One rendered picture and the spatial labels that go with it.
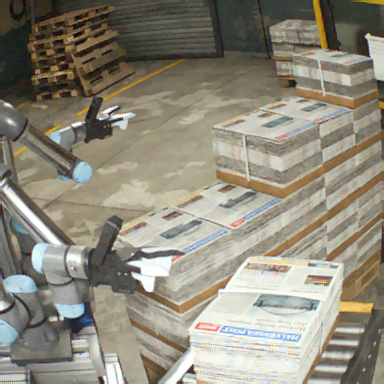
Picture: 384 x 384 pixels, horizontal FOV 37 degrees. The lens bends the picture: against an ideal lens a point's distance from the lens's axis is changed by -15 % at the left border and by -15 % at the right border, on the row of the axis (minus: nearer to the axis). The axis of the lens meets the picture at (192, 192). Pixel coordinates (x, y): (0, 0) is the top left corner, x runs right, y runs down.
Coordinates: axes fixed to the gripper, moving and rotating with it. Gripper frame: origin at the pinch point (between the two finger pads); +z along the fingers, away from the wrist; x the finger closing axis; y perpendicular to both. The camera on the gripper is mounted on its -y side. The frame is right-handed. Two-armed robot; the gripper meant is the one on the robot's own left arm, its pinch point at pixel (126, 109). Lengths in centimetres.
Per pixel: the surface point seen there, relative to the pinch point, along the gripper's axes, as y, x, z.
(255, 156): 22, 29, 38
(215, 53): 190, -534, 461
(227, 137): 18.9, 14.0, 37.1
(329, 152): 26, 40, 74
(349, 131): 22, 38, 93
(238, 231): 37, 48, 14
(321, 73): 0, 16, 96
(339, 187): 46, 42, 81
